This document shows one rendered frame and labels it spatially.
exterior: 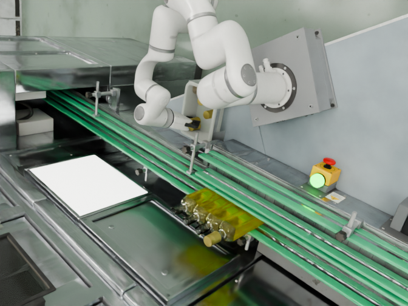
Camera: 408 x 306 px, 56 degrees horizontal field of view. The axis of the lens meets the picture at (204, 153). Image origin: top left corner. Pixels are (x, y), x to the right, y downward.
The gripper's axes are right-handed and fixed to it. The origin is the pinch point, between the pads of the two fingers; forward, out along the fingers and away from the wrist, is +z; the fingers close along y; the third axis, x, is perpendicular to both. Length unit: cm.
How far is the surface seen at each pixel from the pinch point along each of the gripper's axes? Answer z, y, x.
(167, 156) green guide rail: -5.6, -0.5, -16.1
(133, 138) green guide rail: -6.6, -21.6, -17.3
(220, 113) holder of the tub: 1.9, 9.9, 8.1
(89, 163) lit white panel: -13, -36, -37
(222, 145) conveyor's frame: -0.2, 18.0, -2.0
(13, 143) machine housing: -31, -69, -43
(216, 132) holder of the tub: 3.9, 10.2, 0.4
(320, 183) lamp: -2, 58, 3
